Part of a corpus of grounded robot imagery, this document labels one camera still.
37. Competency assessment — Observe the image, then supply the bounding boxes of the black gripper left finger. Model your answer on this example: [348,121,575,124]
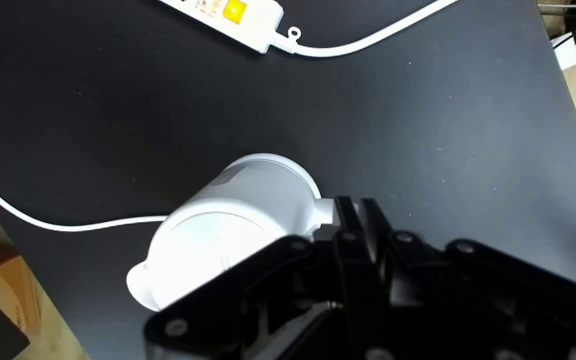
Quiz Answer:
[142,195,366,360]

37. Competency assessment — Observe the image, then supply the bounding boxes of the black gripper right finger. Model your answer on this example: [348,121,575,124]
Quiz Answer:
[355,197,576,360]

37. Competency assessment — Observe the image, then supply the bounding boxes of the white electric kettle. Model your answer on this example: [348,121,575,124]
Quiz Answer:
[125,159,341,315]

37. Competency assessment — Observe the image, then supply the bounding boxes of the white power adapter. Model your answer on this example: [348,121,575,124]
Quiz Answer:
[550,29,576,73]

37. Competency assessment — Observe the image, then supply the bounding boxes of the brown floor box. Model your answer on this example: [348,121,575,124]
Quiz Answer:
[0,246,45,360]

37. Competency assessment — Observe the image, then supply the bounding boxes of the white power strip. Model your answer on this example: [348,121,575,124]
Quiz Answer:
[160,0,289,56]

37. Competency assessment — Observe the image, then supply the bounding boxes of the white power strip cable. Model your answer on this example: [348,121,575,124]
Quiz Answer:
[266,0,461,60]

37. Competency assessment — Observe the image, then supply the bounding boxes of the white kettle cable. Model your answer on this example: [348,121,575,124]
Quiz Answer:
[0,98,170,235]

